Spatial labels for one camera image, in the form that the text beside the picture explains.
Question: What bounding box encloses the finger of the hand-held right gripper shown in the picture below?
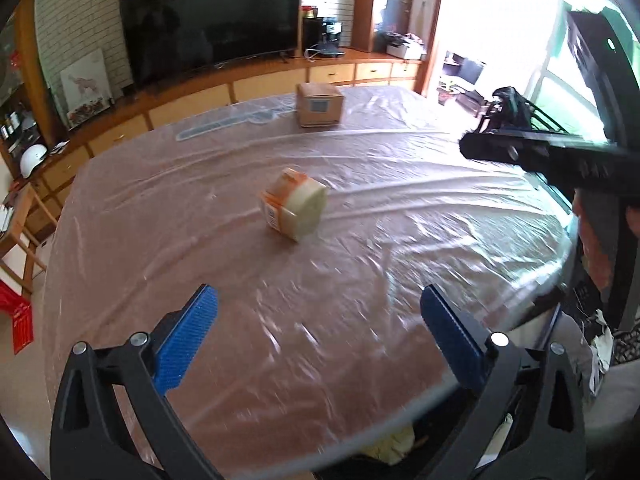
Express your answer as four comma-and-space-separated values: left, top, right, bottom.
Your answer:
459, 130, 551, 173

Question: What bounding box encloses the wooden chair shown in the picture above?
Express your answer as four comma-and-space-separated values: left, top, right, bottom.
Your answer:
0, 185, 51, 296

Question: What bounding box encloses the cream-lidded jar with orange label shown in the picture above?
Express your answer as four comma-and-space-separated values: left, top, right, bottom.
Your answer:
258, 167, 328, 244

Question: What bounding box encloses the black flat television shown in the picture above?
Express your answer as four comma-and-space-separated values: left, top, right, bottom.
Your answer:
118, 0, 303, 91

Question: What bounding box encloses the wooden display shelf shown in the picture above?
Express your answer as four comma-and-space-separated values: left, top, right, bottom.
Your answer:
0, 15, 56, 181

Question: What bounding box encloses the black coffee machine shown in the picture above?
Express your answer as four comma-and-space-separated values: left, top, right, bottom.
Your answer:
302, 16, 346, 57

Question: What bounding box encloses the cardboard box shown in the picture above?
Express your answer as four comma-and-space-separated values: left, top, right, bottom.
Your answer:
295, 82, 346, 128

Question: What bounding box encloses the red crate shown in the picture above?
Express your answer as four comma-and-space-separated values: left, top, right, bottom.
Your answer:
0, 280, 36, 356

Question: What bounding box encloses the black folding rack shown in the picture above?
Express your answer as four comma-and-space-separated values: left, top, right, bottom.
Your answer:
477, 86, 568, 133

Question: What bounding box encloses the grey seat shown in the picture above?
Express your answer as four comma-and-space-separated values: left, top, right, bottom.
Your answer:
550, 310, 640, 433

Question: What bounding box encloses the white printer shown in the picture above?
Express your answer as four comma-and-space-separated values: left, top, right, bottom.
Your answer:
386, 42, 427, 61

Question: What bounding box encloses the white helmet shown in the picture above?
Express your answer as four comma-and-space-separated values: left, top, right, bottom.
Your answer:
19, 144, 48, 179

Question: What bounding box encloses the white framed picture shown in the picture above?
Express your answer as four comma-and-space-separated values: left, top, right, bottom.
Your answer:
60, 50, 113, 128

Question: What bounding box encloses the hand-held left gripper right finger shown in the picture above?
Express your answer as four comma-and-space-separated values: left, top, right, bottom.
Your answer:
419, 284, 587, 480

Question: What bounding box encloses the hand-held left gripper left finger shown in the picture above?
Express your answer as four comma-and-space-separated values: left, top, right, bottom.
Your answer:
49, 284, 221, 480

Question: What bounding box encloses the person's right hand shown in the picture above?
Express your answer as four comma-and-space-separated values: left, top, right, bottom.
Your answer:
572, 192, 613, 291

